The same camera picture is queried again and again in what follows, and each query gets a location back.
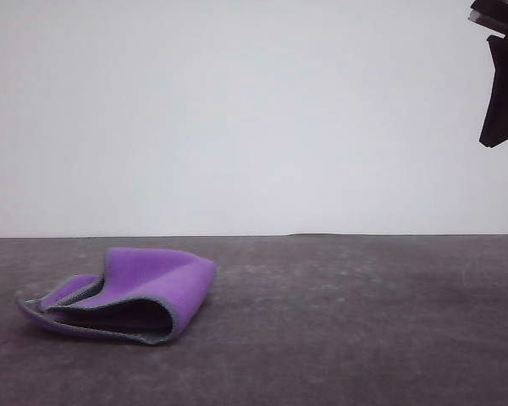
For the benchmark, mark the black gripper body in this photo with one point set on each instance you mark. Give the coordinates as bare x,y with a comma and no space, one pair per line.
504,17

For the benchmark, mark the purple towel with grey hem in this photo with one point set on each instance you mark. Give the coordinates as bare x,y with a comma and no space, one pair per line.
152,279

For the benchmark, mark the grey table cloth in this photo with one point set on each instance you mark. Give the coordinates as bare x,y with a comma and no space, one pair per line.
343,338

